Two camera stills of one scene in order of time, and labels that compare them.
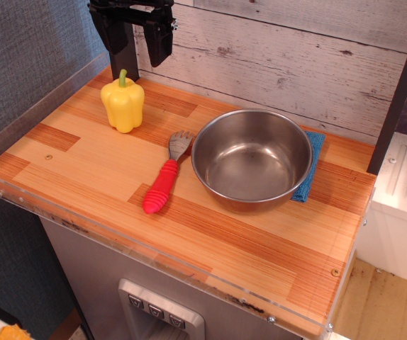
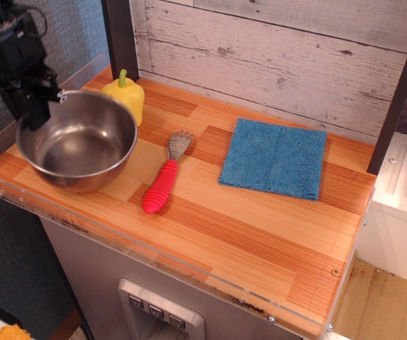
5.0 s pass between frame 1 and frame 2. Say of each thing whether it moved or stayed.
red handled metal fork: stayed
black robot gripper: moved
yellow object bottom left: stayed
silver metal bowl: moved
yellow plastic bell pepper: stayed
